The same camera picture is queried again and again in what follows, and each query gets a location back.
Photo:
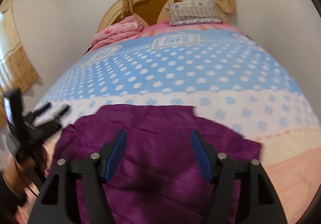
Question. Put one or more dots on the folded pink blanket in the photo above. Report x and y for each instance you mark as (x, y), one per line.
(126, 28)

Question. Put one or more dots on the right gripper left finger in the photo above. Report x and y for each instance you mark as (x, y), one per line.
(58, 200)

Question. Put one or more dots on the left hand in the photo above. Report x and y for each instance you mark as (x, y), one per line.
(15, 178)

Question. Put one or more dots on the beige wooden headboard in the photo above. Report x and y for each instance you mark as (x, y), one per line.
(151, 12)

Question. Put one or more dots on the grey striped pillow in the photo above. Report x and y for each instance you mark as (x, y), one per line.
(193, 12)

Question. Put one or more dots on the blue pink dotted bedspread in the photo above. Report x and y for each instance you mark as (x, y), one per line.
(214, 72)

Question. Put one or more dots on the beige curtain left window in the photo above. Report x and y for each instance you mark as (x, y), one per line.
(16, 68)

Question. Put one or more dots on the purple hooded puffer jacket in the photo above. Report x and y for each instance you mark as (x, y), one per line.
(158, 179)

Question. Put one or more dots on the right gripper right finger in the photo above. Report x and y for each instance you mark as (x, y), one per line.
(258, 200)

